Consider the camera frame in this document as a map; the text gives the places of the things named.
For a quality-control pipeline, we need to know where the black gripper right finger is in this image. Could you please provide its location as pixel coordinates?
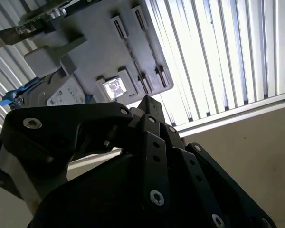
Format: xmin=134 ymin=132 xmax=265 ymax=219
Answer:
xmin=154 ymin=99 xmax=276 ymax=228

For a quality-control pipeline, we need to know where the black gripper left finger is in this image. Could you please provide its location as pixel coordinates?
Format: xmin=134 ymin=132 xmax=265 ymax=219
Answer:
xmin=0 ymin=95 xmax=172 ymax=216

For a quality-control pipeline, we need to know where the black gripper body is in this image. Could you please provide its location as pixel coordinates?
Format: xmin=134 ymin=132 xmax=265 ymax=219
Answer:
xmin=26 ymin=154 xmax=212 ymax=228

